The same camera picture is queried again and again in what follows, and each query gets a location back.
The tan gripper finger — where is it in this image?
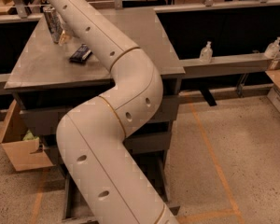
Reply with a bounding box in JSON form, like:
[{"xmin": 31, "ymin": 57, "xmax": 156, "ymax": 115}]
[{"xmin": 58, "ymin": 30, "xmax": 72, "ymax": 46}]

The dark blue rxbar wrapper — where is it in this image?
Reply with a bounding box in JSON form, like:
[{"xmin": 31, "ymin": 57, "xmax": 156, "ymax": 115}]
[{"xmin": 69, "ymin": 44, "xmax": 91, "ymax": 63}]

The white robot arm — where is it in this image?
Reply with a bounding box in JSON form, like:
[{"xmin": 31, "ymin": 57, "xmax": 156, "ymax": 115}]
[{"xmin": 49, "ymin": 0, "xmax": 179, "ymax": 224}]

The grey wooden drawer cabinet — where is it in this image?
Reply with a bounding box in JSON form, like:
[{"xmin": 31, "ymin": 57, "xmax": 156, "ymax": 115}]
[{"xmin": 4, "ymin": 7, "xmax": 186, "ymax": 224}]

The grey top drawer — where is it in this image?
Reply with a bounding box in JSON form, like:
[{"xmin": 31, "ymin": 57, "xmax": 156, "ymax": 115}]
[{"xmin": 20, "ymin": 95, "xmax": 179, "ymax": 135}]

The grey middle drawer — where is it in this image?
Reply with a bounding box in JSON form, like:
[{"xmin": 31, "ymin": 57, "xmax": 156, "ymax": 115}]
[{"xmin": 41, "ymin": 132, "xmax": 172, "ymax": 164}]

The grey open bottom drawer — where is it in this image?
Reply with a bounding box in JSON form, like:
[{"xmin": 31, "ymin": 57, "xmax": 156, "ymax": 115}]
[{"xmin": 61, "ymin": 153, "xmax": 180, "ymax": 224}]

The silver patterned can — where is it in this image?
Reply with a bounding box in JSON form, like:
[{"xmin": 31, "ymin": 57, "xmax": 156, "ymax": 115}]
[{"xmin": 43, "ymin": 6, "xmax": 63, "ymax": 44}]

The brown cardboard box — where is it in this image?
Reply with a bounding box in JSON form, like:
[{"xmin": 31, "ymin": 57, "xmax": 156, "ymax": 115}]
[{"xmin": 0, "ymin": 101, "xmax": 53, "ymax": 172}]

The grey metal railing beam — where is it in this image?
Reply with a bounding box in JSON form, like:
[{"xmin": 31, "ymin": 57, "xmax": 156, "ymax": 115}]
[{"xmin": 0, "ymin": 52, "xmax": 280, "ymax": 95}]

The clear sanitizer bottle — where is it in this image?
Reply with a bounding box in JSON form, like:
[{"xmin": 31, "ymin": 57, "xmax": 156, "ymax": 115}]
[{"xmin": 199, "ymin": 41, "xmax": 213, "ymax": 63}]

